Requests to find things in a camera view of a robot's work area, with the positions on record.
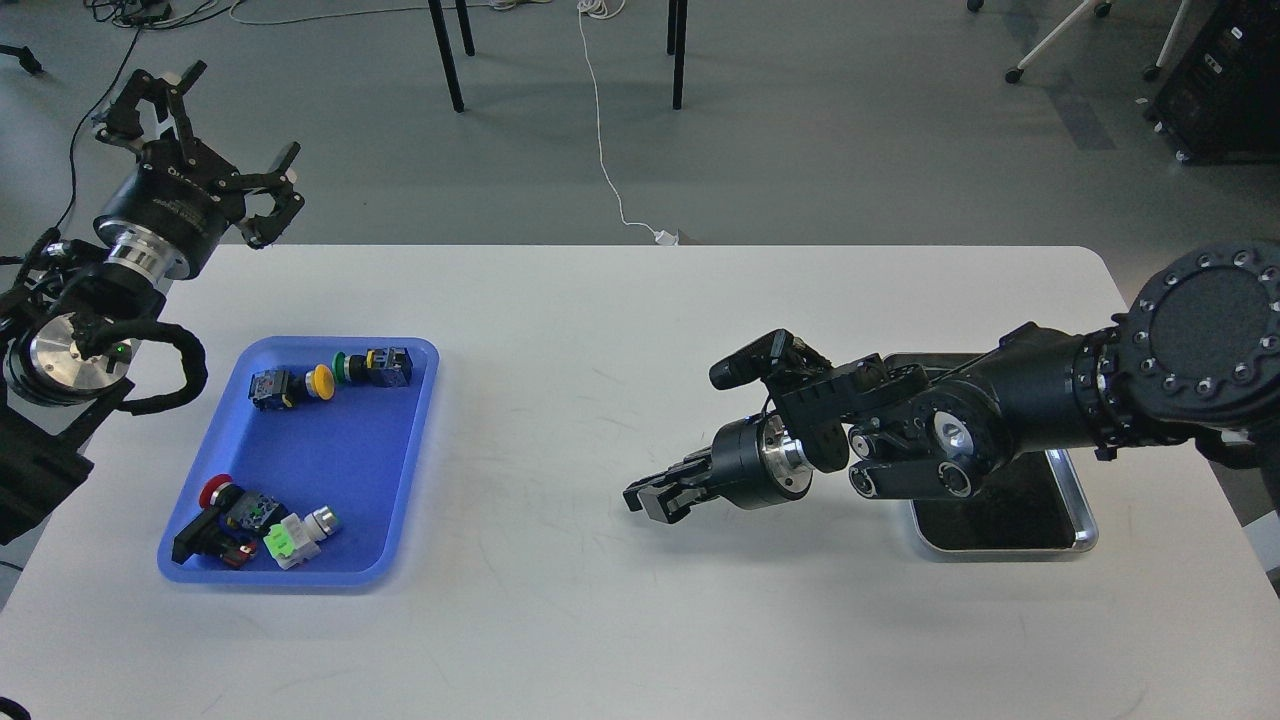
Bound black equipment rack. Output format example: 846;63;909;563
1146;1;1279;165

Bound black table legs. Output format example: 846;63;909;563
428;0;691;113

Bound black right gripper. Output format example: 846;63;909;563
622;414;814;524

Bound metal tray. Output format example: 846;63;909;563
850;341;1097;559

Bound yellow push button switch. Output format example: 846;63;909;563
247;364;337;410

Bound white chair base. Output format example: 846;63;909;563
966;0;1196;85

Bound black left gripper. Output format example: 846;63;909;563
93;60;307;283

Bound blue plastic tray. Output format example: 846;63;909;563
156;336;440;589

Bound black cable on floor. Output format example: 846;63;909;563
50;0;230;241

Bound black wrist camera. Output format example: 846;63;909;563
708;329;833;393

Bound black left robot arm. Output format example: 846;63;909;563
1;61;305;543

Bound red emergency stop button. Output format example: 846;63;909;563
198;473;289;538

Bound black red switch block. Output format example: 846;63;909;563
170;509;259;570

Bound white cable on floor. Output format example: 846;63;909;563
577;0;681;247

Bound green push button switch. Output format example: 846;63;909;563
330;346;413;388

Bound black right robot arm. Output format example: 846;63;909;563
622;240;1279;524

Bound white green button switch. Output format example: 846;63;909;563
262;506;342;570

